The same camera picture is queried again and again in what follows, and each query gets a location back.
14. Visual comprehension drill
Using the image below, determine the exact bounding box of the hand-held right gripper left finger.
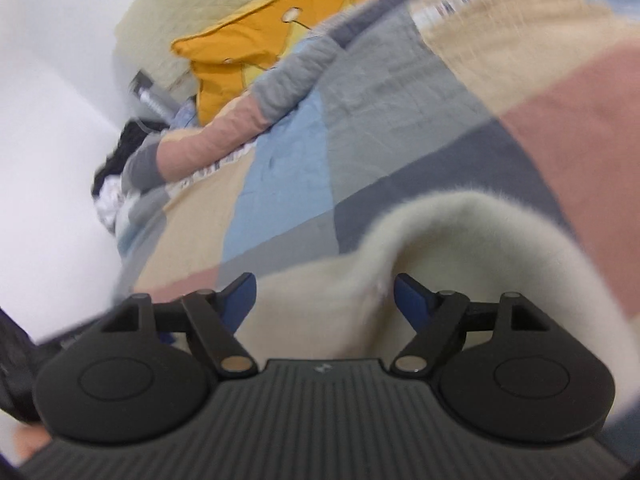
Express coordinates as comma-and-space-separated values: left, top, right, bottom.
100, 272, 259, 377

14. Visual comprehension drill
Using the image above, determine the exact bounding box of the person's left hand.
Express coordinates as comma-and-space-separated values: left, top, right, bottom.
12, 425, 52, 463

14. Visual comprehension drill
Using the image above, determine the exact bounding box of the black clothes pile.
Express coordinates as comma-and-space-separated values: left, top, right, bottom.
91, 117, 171, 198

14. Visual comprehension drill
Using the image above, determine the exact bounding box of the cream quilted headboard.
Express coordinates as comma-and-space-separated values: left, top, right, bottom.
114, 0, 401, 106

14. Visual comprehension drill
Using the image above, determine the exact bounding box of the cream sweater with navy stripes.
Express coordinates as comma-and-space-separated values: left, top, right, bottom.
245, 192, 618, 413

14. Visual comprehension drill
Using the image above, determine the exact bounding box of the yellow pillow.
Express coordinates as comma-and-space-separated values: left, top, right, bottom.
171, 0, 401, 126

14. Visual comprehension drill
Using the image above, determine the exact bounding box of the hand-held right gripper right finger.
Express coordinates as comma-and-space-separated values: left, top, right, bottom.
391, 274, 550, 375

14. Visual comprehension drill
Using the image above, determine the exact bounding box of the patchwork blanket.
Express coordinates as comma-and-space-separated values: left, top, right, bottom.
115, 0, 640, 466

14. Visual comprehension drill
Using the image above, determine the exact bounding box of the blue patterned cloth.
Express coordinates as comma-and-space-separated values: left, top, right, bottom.
170, 99, 202, 130

